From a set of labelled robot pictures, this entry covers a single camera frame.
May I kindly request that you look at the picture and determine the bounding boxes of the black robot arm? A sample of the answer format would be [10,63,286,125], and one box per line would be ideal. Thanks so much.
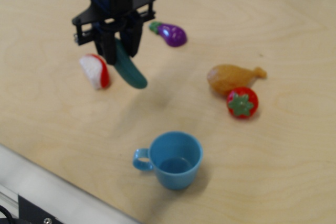
[72,0,155,65]

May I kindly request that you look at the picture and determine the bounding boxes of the blue plastic cup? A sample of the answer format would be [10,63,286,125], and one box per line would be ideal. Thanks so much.
[133,131,203,190]

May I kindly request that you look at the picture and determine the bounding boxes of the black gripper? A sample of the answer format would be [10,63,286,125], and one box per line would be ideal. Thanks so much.
[72,0,156,65]

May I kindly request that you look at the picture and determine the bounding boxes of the black cable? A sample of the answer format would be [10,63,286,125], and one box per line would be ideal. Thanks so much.
[0,204,16,224]

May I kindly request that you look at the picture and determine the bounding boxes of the red toy strawberry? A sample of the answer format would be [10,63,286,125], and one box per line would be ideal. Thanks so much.
[226,87,259,119]

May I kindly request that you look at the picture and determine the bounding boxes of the red white toy apple slice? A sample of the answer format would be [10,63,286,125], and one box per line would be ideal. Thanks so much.
[79,54,110,90]

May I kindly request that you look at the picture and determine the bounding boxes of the black metal bracket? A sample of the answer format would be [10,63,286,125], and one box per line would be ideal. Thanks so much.
[18,196,62,224]

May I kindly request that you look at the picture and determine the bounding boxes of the green toy cucumber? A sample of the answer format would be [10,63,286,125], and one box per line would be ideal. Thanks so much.
[114,39,148,89]

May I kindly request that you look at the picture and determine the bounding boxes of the purple toy eggplant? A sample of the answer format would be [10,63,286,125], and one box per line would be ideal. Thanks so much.
[149,22,187,47]

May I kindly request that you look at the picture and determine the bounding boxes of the brown toy chicken drumstick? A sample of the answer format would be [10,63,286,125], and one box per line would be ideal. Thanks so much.
[206,64,267,96]

